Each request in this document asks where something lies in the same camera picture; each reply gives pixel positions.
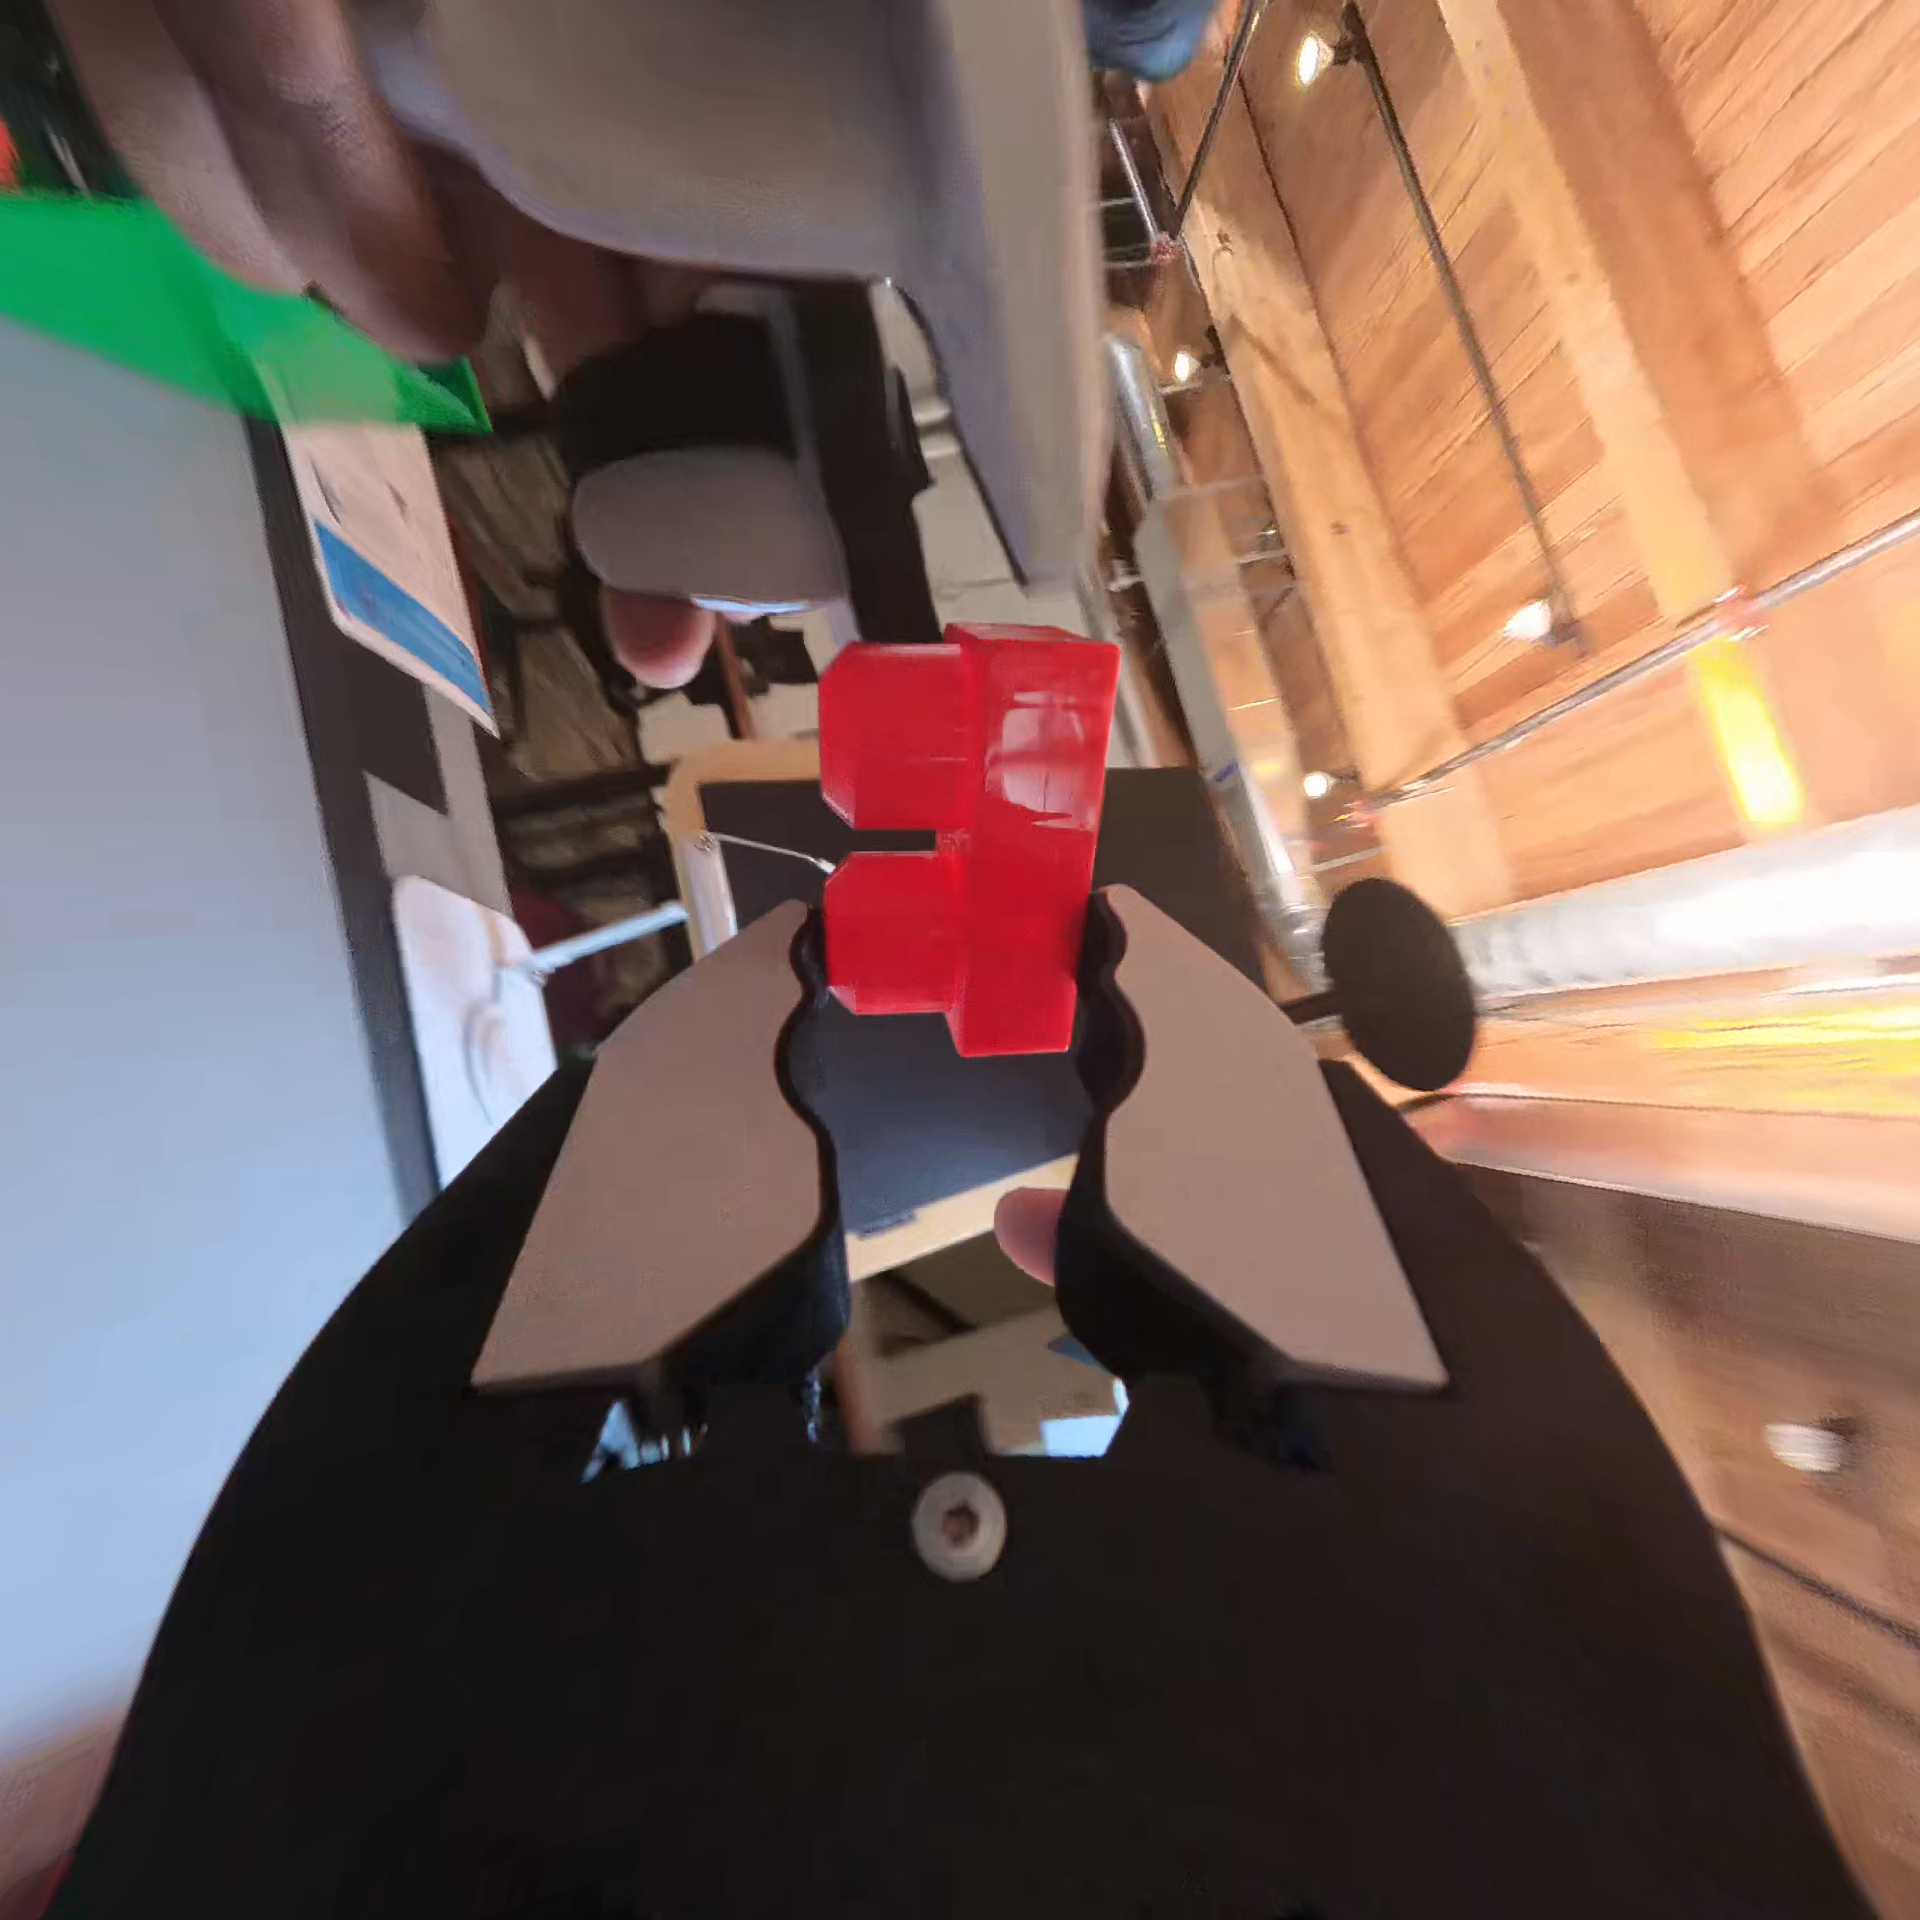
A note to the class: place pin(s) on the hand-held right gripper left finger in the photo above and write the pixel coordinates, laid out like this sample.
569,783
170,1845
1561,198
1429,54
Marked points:
660,1201

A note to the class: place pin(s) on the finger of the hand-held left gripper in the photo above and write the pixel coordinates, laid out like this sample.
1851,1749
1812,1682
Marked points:
1036,421

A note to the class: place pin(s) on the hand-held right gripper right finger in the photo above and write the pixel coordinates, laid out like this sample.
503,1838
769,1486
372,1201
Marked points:
1262,1201

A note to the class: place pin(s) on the red plastic block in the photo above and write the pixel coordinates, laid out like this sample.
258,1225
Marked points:
1036,781

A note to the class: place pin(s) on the person's left hand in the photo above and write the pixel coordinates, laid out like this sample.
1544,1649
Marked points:
255,135

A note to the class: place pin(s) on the black round disc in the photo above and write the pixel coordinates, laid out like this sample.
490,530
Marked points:
1403,982

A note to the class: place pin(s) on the black board with wooden edge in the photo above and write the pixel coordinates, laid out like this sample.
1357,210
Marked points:
961,1140

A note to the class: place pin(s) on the green plastic bin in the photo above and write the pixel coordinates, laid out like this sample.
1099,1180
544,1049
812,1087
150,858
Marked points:
180,286

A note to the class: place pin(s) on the printed instruction sheet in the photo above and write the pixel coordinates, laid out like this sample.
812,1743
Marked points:
389,569

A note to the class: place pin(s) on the metal ceiling pipe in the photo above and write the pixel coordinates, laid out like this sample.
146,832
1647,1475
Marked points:
1799,578

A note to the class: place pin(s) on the silver metal duct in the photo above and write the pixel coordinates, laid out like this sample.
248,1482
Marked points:
1726,915
1200,629

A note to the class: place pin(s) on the black track light rail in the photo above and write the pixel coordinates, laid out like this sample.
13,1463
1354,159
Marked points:
1529,624

